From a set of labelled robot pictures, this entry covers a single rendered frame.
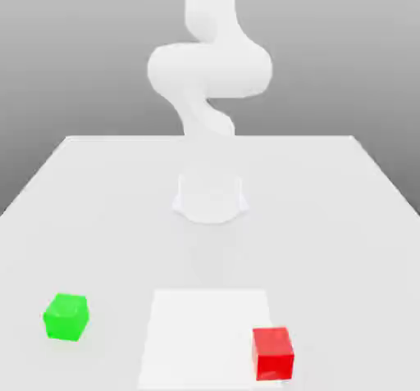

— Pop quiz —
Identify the small green cube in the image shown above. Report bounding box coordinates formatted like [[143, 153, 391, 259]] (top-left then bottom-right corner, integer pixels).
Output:
[[43, 293, 90, 343]]

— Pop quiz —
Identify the small red cube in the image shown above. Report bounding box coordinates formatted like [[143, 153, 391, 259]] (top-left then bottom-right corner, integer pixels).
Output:
[[252, 325, 295, 382]]

